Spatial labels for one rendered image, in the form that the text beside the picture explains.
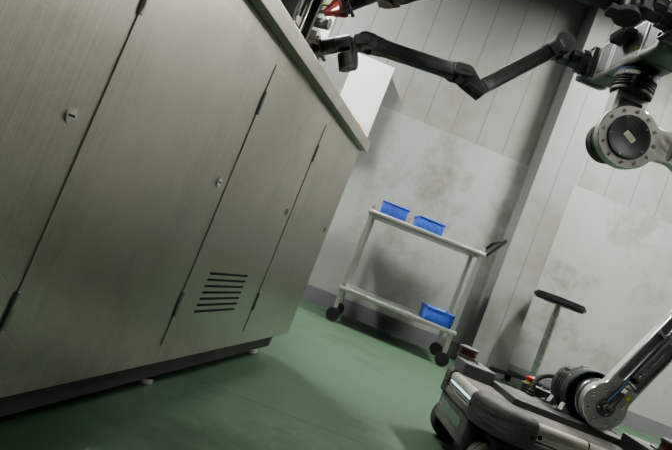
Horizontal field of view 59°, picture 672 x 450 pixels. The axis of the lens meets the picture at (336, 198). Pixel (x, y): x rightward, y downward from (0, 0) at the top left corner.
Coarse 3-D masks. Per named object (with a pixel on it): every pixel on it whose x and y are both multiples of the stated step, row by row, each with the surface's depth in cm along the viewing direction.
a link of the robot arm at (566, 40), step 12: (564, 36) 214; (540, 48) 215; (552, 48) 213; (564, 48) 213; (516, 60) 214; (528, 60) 214; (540, 60) 215; (552, 60) 223; (492, 72) 214; (504, 72) 213; (516, 72) 213; (468, 84) 210; (480, 84) 210; (492, 84) 212; (480, 96) 212
